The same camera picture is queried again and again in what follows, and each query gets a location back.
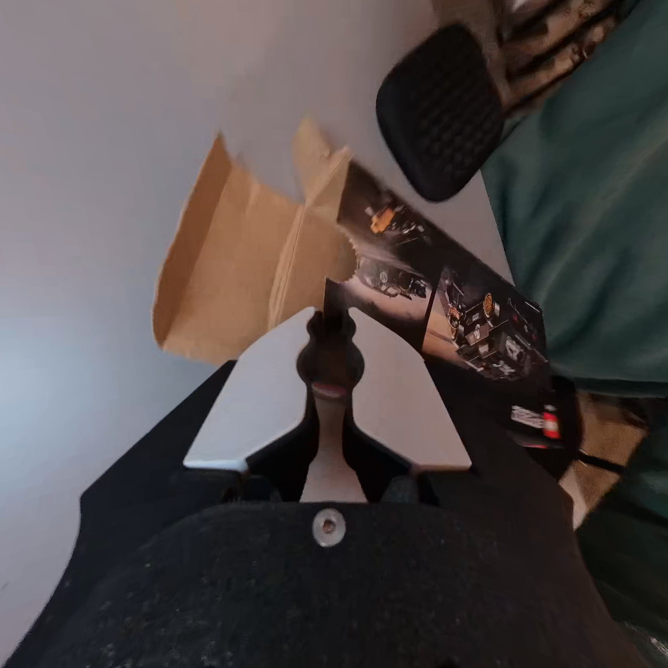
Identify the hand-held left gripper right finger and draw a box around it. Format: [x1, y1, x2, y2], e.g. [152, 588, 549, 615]
[342, 307, 474, 470]

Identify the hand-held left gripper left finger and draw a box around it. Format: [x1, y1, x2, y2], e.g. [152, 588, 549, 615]
[183, 307, 320, 473]

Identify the black lego set box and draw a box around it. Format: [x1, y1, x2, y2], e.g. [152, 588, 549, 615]
[151, 117, 581, 451]

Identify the person's green garment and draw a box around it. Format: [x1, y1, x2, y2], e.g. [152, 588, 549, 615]
[480, 0, 668, 668]

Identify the black padded chair armrest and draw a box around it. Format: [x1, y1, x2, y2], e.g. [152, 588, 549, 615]
[375, 23, 506, 202]

